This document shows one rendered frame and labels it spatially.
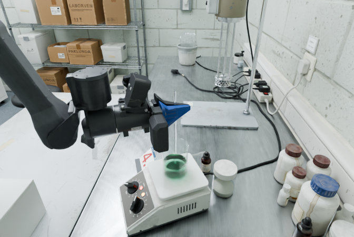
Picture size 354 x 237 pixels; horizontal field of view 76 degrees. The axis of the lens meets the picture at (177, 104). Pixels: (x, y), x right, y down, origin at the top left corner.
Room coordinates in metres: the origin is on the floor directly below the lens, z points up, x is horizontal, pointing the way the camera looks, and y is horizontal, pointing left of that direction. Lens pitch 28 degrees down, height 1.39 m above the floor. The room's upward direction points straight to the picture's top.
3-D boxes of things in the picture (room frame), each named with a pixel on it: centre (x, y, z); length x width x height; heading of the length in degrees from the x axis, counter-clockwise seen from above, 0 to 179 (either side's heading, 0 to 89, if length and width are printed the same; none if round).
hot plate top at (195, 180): (0.40, 0.00, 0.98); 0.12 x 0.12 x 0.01; 20
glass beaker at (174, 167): (0.40, 0.01, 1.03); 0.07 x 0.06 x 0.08; 133
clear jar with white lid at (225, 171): (0.43, -0.12, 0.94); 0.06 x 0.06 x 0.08
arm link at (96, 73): (0.36, 0.18, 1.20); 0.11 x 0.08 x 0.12; 109
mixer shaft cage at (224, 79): (0.82, -0.18, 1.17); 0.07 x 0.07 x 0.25
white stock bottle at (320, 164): (0.43, -0.37, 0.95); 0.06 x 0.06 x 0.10
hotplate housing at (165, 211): (0.39, 0.03, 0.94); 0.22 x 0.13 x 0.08; 110
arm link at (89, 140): (0.36, 0.15, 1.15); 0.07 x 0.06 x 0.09; 108
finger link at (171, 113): (0.39, 0.00, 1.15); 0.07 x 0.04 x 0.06; 108
